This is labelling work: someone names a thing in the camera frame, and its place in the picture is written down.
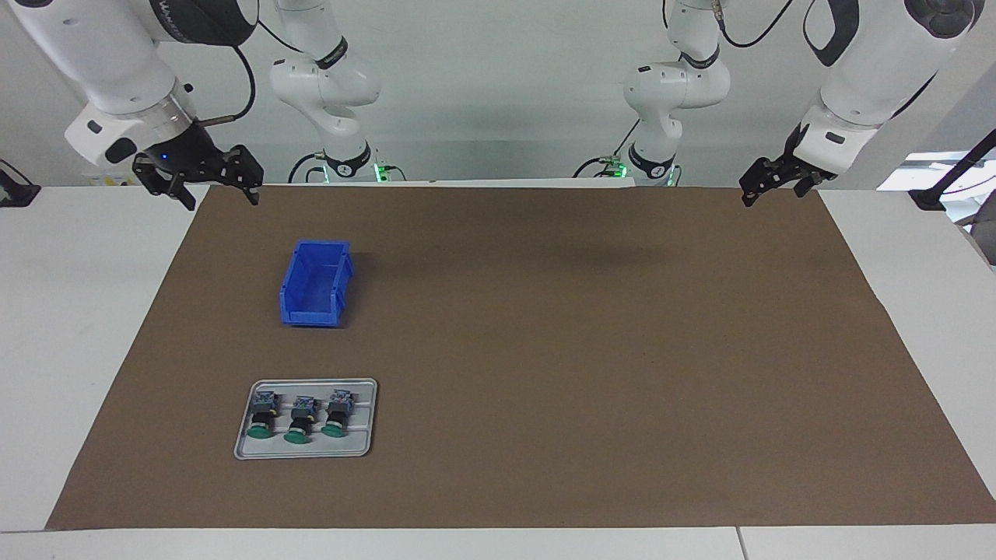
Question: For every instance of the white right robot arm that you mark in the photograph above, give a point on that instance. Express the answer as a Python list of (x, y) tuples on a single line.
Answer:
[(117, 62)]

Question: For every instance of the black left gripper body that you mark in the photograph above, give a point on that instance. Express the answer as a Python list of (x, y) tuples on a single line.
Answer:
[(797, 159)]

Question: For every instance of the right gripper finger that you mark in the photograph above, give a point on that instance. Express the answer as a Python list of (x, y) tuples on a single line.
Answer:
[(250, 173), (185, 193)]

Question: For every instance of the grey chair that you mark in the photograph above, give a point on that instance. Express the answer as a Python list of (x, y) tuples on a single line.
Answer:
[(984, 237)]

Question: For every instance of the green push button switch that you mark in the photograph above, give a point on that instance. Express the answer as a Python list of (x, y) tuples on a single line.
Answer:
[(263, 412), (338, 411), (300, 420)]

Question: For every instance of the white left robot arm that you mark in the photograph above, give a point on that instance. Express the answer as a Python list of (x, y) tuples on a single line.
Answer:
[(871, 70)]

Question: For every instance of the blue plastic bin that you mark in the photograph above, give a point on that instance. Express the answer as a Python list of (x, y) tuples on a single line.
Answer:
[(311, 305)]

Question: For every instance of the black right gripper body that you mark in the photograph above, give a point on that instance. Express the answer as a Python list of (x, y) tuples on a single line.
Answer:
[(183, 152)]

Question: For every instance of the white box yellow label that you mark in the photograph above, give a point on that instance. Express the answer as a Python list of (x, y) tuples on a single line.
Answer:
[(109, 180)]

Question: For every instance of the white background furniture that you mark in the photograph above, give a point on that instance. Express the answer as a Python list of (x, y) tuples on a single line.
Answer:
[(903, 179)]

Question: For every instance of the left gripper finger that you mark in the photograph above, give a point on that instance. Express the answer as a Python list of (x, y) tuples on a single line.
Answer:
[(761, 177), (809, 183)]

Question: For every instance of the black clamp stand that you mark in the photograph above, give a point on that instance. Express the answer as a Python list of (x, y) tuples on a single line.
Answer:
[(17, 193)]

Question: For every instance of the grey metal tray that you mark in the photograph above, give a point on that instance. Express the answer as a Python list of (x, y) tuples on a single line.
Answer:
[(358, 445)]

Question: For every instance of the brown table mat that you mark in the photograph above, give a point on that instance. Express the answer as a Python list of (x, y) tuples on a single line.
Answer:
[(545, 428)]

